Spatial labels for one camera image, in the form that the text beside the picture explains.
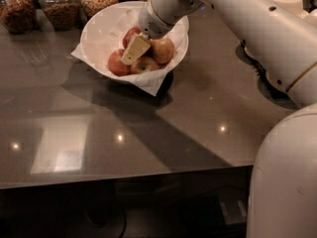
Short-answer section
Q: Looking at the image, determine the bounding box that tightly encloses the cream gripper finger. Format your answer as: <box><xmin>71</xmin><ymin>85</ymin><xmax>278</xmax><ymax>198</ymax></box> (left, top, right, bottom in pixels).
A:
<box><xmin>121</xmin><ymin>34</ymin><xmax>151</xmax><ymax>65</ymax></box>

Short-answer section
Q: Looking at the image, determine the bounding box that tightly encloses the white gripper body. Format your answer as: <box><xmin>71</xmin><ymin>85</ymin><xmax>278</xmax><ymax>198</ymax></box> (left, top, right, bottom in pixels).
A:
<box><xmin>138</xmin><ymin>1</ymin><xmax>173</xmax><ymax>40</ymax></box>

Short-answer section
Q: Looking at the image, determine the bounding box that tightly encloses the red apple with sticker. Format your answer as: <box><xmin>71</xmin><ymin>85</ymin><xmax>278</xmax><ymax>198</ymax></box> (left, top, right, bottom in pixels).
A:
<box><xmin>122</xmin><ymin>27</ymin><xmax>141</xmax><ymax>49</ymax></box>

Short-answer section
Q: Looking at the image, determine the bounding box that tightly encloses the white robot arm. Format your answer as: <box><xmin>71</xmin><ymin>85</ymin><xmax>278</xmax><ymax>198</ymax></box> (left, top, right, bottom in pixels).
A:
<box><xmin>122</xmin><ymin>0</ymin><xmax>317</xmax><ymax>238</ymax></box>

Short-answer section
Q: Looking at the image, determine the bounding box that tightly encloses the yellow-red apple front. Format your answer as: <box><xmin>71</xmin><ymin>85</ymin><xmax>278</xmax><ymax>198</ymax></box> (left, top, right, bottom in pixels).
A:
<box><xmin>130</xmin><ymin>56</ymin><xmax>160</xmax><ymax>74</ymax></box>

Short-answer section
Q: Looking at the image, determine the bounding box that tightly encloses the yellow-red apple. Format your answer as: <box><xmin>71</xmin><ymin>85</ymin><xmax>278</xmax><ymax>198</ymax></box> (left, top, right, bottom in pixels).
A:
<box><xmin>151</xmin><ymin>38</ymin><xmax>174</xmax><ymax>64</ymax></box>
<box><xmin>130</xmin><ymin>56</ymin><xmax>160</xmax><ymax>74</ymax></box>

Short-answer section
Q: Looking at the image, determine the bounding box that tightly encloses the yellow-red apple right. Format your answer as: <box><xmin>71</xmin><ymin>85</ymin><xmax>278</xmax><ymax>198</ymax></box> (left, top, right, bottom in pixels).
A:
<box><xmin>151</xmin><ymin>38</ymin><xmax>174</xmax><ymax>64</ymax></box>

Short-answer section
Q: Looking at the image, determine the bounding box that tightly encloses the red apple left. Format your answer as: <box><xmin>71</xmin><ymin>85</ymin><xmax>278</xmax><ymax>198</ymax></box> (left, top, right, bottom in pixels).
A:
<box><xmin>108</xmin><ymin>49</ymin><xmax>131</xmax><ymax>76</ymax></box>

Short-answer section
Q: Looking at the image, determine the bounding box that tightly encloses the white bowl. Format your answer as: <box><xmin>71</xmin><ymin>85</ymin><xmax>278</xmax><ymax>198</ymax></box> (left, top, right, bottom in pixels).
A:
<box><xmin>79</xmin><ymin>1</ymin><xmax>189</xmax><ymax>81</ymax></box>

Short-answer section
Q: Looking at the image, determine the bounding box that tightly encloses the left paper bowl stack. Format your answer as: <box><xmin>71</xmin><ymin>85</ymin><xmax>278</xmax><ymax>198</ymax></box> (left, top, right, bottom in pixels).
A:
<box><xmin>244</xmin><ymin>0</ymin><xmax>304</xmax><ymax>61</ymax></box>

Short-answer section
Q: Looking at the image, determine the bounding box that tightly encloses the white paper liner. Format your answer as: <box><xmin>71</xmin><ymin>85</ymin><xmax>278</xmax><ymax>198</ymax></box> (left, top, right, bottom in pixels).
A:
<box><xmin>70</xmin><ymin>9</ymin><xmax>190</xmax><ymax>97</ymax></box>

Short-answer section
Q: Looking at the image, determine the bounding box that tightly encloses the glass jar far left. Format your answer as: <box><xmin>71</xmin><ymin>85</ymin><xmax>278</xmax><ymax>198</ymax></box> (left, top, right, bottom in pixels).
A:
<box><xmin>0</xmin><ymin>0</ymin><xmax>37</xmax><ymax>34</ymax></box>

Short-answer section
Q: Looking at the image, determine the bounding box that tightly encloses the black rubber mat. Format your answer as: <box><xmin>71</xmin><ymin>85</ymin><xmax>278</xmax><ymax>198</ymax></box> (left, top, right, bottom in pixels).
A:
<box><xmin>235</xmin><ymin>41</ymin><xmax>298</xmax><ymax>110</ymax></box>

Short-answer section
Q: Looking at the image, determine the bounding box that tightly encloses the black power box below table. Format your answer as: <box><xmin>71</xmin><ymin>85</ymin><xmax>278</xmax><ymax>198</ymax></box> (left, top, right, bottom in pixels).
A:
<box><xmin>192</xmin><ymin>192</ymin><xmax>247</xmax><ymax>231</ymax></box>

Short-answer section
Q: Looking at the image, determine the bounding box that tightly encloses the black cable under table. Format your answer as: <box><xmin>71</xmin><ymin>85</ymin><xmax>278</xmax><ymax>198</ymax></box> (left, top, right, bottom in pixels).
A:
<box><xmin>83</xmin><ymin>195</ymin><xmax>128</xmax><ymax>238</ymax></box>

